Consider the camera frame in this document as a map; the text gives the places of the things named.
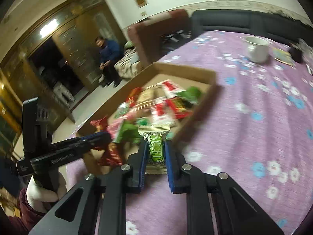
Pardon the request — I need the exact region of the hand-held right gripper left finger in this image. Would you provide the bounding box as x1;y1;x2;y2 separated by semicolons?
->
29;141;148;235

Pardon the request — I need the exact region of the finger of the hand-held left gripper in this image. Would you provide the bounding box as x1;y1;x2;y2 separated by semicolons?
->
50;132;112;153

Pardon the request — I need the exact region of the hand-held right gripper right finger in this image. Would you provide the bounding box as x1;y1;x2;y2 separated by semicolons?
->
165;140;285;235

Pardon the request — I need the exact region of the green striped snack packet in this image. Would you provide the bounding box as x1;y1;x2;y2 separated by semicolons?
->
138;124;171;175

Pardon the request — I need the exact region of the red gold snack packet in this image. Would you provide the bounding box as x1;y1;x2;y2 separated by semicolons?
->
96;142;123;167

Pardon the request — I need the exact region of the pile of snack packets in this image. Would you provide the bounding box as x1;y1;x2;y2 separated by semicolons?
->
90;79;204;152

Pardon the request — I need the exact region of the cardboard box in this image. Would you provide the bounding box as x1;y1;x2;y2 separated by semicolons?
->
76;62;217;174

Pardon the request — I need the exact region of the person's left forearm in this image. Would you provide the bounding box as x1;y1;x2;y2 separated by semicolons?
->
7;188;47;235

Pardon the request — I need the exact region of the person's left hand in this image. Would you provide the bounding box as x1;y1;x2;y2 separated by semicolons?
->
26;170;67;213

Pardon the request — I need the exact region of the printed blanket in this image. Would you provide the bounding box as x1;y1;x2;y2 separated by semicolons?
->
114;52;142;79

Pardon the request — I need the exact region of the purple floral tablecloth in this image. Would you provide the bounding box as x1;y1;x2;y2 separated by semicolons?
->
66;29;313;235

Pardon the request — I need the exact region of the wooden glazed partition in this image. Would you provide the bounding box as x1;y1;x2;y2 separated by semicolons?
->
0;0;128;137

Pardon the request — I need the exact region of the brown armchair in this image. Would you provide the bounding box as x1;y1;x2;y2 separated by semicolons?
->
127;8;190;69

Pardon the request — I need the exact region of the black device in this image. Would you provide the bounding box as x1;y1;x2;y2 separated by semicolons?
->
161;33;180;42
175;29;191;39

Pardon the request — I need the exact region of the white cup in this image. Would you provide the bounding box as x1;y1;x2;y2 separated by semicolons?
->
245;36;270;63

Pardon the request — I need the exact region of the black leather sofa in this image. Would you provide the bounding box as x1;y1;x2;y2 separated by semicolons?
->
189;9;311;42

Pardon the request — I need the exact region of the yellow green flat packet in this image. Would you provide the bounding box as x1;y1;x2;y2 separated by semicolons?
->
271;48;296;68

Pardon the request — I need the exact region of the black cup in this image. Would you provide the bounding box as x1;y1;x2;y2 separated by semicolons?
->
289;43;304;63

